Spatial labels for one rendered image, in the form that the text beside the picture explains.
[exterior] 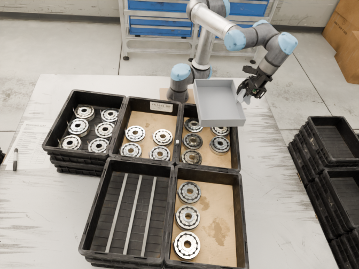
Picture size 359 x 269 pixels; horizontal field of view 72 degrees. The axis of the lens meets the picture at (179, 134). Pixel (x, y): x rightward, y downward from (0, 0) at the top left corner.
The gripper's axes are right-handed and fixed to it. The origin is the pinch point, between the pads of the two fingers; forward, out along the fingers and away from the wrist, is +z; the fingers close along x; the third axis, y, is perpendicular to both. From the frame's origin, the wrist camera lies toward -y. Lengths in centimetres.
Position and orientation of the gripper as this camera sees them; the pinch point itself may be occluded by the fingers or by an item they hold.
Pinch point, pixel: (237, 100)
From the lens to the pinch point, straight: 121.6
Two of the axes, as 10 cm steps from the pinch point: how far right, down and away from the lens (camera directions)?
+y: 1.4, 7.8, -6.1
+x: 9.2, 1.3, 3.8
